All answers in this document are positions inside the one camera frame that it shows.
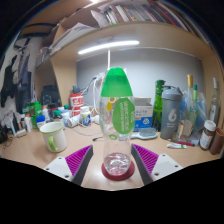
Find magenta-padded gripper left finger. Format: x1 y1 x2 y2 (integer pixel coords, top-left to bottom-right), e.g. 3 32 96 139
43 144 95 187

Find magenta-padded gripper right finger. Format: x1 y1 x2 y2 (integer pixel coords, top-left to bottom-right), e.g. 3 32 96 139
130 143 184 186

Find clear bottle with green cap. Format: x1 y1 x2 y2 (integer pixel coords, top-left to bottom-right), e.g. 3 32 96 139
99 67 136 177

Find light blue hairbrush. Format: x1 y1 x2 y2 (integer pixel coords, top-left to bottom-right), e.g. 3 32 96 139
130 128 158 141

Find flat round red coaster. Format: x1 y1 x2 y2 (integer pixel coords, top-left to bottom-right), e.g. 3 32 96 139
101 160 136 182

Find white tube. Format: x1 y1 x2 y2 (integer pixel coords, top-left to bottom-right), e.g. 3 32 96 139
166 141 195 150

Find white pill bottle blue label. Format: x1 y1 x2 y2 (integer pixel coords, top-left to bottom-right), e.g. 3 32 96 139
79 106 92 128

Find white and blue box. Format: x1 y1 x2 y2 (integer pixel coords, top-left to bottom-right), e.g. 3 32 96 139
133 97 154 132

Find grey shaker bottle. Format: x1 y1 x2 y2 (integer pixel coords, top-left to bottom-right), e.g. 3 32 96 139
159 85 184 140

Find white bottle with blue cap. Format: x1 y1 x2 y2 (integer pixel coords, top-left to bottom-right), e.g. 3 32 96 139
35 114 47 131

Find red and white canister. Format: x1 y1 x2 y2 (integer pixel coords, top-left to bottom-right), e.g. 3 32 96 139
69 92 85 117

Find dark green bottle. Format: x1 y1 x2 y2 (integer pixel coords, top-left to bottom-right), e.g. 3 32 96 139
152 79 167 132

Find brown pill bottle white cap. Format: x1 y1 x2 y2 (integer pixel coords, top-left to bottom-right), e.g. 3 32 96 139
199 119 217 151

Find small bright green bottle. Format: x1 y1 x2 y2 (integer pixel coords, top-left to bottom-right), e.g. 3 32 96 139
29 101 43 129

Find clear bottle with gold cap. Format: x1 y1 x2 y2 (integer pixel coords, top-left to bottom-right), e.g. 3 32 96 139
181 74 198 134

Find brown mug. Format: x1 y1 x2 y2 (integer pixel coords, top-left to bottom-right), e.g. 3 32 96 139
209 127 224 156

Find tall clear glass bottle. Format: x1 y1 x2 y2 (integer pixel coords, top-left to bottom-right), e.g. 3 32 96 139
209 77 222 126

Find dark hanging clothes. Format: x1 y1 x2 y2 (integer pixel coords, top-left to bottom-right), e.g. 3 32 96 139
0 54 34 111

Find white mug with green handle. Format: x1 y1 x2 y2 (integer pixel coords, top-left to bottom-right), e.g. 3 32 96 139
39 121 68 154

